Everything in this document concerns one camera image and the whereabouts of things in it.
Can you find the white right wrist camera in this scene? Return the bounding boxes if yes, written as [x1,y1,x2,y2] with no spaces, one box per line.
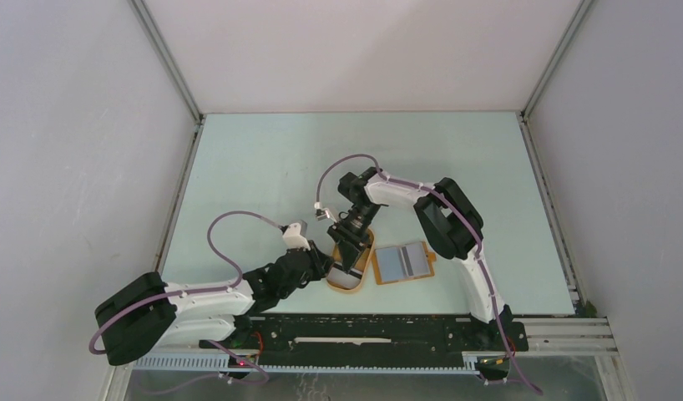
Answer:
[313,201,338,222]

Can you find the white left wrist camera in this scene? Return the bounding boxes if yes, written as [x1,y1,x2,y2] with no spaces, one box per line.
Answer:
[282,221,311,251]

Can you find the orange oval plastic tray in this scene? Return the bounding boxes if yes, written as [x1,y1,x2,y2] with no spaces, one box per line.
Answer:
[326,228,376,294]

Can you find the grey slotted cable duct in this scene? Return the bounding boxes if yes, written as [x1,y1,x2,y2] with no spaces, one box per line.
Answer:
[132,353,478,376]

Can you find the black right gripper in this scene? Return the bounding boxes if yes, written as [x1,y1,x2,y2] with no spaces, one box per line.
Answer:
[326,204,381,274]

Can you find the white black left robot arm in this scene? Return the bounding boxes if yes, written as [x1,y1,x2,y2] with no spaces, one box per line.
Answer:
[89,245,334,366]

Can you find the white VIP card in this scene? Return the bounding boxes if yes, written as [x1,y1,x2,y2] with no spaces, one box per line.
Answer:
[326,263,363,290]

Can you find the black mounting base plate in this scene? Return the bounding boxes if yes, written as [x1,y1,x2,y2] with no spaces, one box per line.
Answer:
[221,313,529,369]

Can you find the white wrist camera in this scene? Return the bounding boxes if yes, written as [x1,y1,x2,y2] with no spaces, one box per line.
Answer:
[282,221,311,251]
[313,201,338,222]

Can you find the orange leather card holder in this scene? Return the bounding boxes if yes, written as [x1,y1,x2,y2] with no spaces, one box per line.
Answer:
[372,241,437,285]

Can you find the aluminium frame rail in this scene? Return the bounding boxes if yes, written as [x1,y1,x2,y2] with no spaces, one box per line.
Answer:
[114,315,620,357]

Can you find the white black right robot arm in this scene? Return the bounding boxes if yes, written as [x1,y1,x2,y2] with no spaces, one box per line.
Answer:
[327,167,513,349]

